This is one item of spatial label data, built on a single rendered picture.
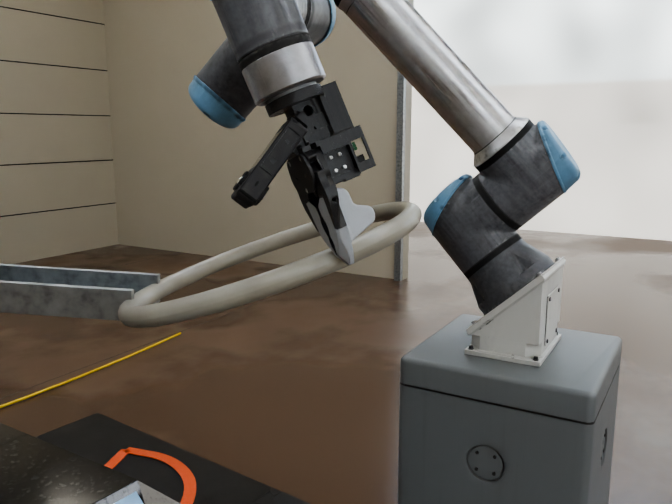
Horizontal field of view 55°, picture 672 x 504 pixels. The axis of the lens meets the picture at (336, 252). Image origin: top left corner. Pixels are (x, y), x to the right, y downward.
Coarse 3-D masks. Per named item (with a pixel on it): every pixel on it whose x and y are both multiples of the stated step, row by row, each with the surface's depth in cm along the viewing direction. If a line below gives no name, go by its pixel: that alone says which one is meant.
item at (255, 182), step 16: (288, 128) 73; (304, 128) 74; (272, 144) 73; (288, 144) 73; (256, 160) 76; (272, 160) 72; (240, 176) 73; (256, 176) 72; (272, 176) 72; (240, 192) 71; (256, 192) 72
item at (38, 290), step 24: (0, 264) 112; (0, 288) 101; (24, 288) 100; (48, 288) 100; (72, 288) 99; (96, 288) 99; (120, 288) 99; (24, 312) 101; (48, 312) 101; (72, 312) 100; (96, 312) 100
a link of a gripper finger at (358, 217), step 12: (324, 204) 74; (348, 204) 76; (324, 216) 76; (348, 216) 76; (360, 216) 77; (372, 216) 77; (348, 228) 76; (360, 228) 77; (336, 240) 76; (348, 240) 76; (336, 252) 78; (348, 252) 77
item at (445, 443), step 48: (432, 336) 152; (576, 336) 152; (432, 384) 135; (480, 384) 129; (528, 384) 124; (576, 384) 123; (432, 432) 137; (480, 432) 131; (528, 432) 126; (576, 432) 121; (432, 480) 138; (480, 480) 133; (528, 480) 127; (576, 480) 122
